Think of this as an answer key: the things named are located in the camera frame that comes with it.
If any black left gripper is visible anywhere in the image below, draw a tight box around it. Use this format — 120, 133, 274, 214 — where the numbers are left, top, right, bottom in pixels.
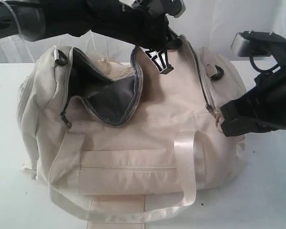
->
90, 0, 179, 74

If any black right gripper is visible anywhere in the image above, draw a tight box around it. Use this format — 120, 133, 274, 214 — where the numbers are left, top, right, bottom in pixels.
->
220, 71, 286, 138

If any brass key ring zipper pull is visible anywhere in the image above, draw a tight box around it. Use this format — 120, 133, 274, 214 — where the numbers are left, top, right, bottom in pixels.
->
205, 104, 224, 122

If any cream canvas duffel bag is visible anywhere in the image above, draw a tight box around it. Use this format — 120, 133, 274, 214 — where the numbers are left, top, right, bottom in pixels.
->
17, 36, 246, 228

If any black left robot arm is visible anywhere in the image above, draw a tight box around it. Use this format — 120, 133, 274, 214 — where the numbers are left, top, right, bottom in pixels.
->
0, 0, 185, 74

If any metal zipper slider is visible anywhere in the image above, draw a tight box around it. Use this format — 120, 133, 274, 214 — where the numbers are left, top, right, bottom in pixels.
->
60, 105, 72, 128

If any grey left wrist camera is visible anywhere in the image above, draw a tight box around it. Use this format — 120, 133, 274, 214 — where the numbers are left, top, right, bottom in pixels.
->
132, 0, 186, 18

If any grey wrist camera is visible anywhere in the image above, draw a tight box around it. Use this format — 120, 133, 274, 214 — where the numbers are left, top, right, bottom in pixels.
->
230, 30, 286, 72
132, 0, 186, 18

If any black plastic strap ring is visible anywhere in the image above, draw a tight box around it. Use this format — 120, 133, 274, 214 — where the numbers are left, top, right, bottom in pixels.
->
207, 64, 227, 82
52, 49, 68, 69

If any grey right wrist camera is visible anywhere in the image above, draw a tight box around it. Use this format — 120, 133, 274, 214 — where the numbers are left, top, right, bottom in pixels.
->
230, 30, 286, 72

